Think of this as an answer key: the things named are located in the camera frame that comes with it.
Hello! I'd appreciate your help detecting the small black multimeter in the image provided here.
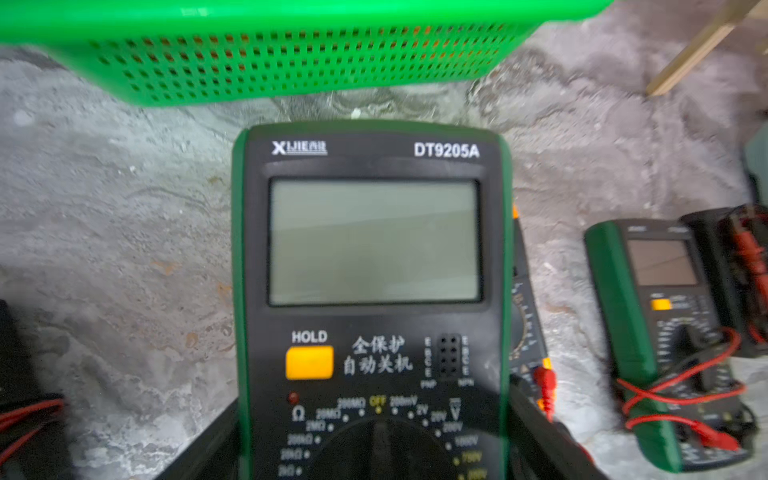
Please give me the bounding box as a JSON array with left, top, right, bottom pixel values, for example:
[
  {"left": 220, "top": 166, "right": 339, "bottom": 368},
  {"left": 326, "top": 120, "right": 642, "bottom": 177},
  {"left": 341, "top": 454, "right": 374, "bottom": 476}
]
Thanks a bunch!
[{"left": 1, "top": 301, "right": 74, "bottom": 479}]

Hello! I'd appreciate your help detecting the green plastic basket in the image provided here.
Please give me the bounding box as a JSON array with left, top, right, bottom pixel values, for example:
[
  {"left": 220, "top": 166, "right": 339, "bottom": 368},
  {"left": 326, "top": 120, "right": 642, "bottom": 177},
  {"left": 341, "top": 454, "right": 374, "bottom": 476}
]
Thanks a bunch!
[{"left": 1, "top": 1, "right": 606, "bottom": 107}]

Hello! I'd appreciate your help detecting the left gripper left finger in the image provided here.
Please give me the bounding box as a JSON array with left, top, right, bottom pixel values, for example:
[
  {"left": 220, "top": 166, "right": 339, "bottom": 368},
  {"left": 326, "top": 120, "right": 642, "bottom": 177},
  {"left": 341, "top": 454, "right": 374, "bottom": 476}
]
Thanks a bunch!
[{"left": 156, "top": 400, "right": 240, "bottom": 480}]

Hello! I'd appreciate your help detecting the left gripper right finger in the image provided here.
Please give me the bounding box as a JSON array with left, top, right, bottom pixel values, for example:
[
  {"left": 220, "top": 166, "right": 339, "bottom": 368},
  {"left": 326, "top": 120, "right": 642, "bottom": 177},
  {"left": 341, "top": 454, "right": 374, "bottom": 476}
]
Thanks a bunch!
[{"left": 506, "top": 383, "right": 607, "bottom": 479}]

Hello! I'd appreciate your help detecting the yellow multimeter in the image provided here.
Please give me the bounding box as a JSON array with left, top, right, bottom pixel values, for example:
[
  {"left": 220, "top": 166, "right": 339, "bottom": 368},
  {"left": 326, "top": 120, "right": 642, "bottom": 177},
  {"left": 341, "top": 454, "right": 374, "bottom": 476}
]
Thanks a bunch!
[{"left": 508, "top": 206, "right": 557, "bottom": 422}]

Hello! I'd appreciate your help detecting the black multimeter with red leads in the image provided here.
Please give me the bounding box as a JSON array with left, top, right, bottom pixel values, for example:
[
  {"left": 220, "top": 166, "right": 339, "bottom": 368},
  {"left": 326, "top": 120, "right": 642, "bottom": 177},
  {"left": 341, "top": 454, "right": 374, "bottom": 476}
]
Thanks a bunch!
[{"left": 681, "top": 203, "right": 767, "bottom": 358}]

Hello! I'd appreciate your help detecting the green DT9205A multimeter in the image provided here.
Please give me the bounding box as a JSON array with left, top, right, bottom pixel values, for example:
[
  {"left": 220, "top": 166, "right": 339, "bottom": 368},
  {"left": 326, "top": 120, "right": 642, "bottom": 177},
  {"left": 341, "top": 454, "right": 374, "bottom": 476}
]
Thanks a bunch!
[{"left": 231, "top": 120, "right": 514, "bottom": 479}]

